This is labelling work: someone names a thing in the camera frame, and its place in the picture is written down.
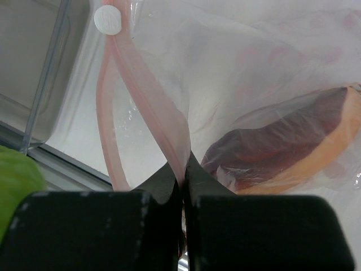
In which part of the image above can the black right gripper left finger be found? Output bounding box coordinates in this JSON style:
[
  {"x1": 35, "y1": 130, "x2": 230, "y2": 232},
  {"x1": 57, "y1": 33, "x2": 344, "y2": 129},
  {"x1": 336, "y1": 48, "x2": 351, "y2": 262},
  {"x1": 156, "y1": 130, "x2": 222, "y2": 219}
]
[{"x1": 1, "y1": 165, "x2": 182, "y2": 270}]

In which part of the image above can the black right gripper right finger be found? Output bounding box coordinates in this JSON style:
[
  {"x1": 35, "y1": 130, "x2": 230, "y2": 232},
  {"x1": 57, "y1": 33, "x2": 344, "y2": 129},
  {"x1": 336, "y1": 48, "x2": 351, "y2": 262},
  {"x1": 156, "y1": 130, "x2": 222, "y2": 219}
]
[{"x1": 184, "y1": 156, "x2": 355, "y2": 270}]

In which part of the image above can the orange red toy hot dog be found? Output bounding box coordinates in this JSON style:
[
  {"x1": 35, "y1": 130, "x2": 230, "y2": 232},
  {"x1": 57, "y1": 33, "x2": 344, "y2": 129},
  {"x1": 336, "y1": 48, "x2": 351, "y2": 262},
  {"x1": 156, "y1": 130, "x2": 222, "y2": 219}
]
[{"x1": 201, "y1": 84, "x2": 360, "y2": 195}]

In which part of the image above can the green toy lime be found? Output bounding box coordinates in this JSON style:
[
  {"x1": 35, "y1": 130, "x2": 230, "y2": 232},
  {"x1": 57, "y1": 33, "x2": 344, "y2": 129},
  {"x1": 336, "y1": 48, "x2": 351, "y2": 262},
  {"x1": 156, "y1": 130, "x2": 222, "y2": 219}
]
[{"x1": 1, "y1": 146, "x2": 47, "y2": 237}]

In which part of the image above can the clear pink zip top bag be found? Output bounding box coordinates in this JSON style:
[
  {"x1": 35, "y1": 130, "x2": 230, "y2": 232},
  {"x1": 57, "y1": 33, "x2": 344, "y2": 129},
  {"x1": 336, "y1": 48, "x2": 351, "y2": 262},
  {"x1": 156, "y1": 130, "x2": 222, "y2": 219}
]
[{"x1": 90, "y1": 0, "x2": 361, "y2": 198}]

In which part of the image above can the clear grey plastic bin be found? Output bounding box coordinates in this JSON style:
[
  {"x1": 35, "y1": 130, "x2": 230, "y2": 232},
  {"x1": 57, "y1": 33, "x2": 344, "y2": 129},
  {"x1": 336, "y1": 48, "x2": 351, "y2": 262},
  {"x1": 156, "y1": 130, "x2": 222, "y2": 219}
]
[{"x1": 1, "y1": 1, "x2": 92, "y2": 152}]

